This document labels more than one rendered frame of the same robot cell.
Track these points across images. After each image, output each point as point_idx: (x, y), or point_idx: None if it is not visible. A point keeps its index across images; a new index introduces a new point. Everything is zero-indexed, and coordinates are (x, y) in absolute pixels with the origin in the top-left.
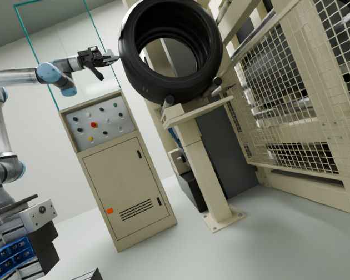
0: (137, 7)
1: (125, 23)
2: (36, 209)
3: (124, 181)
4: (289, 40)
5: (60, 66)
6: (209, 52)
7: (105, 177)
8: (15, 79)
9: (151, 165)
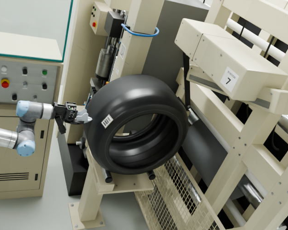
0: (136, 110)
1: (116, 117)
2: None
3: (10, 151)
4: (210, 187)
5: (31, 117)
6: (162, 156)
7: None
8: None
9: (48, 147)
